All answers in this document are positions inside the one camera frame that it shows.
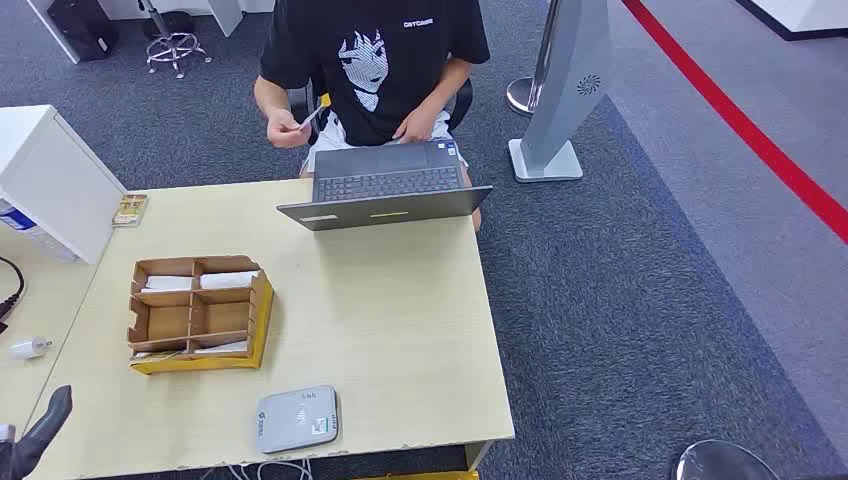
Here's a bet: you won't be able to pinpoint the clear water bottle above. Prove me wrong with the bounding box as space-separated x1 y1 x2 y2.
0 198 79 264

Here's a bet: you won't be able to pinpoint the white charger plug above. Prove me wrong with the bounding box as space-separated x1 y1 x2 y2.
8 336 54 362

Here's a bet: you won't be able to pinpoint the white card stack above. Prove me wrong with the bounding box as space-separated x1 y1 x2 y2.
193 339 250 356
140 275 195 294
198 270 261 291

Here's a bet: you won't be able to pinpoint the grey card reader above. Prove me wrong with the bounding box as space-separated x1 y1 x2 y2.
255 385 340 455

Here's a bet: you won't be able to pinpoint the black cable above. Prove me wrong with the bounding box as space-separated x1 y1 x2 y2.
0 256 26 335

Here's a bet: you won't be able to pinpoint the brown cardboard divider box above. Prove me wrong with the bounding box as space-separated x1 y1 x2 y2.
127 255 275 376

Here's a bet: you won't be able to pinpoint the grey kiosk stand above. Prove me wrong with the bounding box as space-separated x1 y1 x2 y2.
508 0 612 184

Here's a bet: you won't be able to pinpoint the white cabinet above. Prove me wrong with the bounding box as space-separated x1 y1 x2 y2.
0 104 128 266

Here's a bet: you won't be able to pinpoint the black bag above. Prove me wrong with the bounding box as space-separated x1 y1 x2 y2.
46 0 121 63

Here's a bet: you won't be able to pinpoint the chrome dome base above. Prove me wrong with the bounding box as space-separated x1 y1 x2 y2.
672 439 783 480

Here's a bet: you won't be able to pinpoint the white cables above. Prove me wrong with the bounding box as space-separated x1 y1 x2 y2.
225 458 314 480

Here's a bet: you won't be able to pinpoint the dark grey laptop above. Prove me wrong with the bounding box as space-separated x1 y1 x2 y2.
276 140 494 232

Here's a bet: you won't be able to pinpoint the person's left hand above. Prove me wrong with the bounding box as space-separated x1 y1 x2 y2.
392 105 440 145

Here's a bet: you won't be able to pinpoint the chrome stanchion post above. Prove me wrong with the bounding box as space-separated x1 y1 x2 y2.
506 0 564 118

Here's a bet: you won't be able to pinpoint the white desk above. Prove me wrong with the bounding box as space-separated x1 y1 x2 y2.
25 0 276 66

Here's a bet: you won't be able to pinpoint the gold card pack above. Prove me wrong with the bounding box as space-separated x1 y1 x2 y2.
111 193 150 229

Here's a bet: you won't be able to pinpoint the person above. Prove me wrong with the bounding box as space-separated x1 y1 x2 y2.
253 0 492 233

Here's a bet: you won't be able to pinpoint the red floor tape line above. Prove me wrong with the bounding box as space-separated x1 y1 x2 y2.
621 0 848 245

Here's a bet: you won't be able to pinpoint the white ID card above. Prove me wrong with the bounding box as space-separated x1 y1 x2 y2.
298 92 333 131

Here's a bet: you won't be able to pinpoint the person's right hand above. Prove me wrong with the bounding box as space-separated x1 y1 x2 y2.
266 107 313 150

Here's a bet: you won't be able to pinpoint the black office chair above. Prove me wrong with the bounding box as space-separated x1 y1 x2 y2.
288 56 474 134

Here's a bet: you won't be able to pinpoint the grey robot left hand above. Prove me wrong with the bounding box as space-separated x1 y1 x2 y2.
0 385 73 480

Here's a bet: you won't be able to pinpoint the white platform black base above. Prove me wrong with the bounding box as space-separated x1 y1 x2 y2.
735 0 848 42

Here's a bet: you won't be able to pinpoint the yellow box edge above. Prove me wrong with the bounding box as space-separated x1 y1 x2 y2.
351 469 480 480

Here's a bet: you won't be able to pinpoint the chrome stool base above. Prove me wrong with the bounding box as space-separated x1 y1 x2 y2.
137 0 214 80

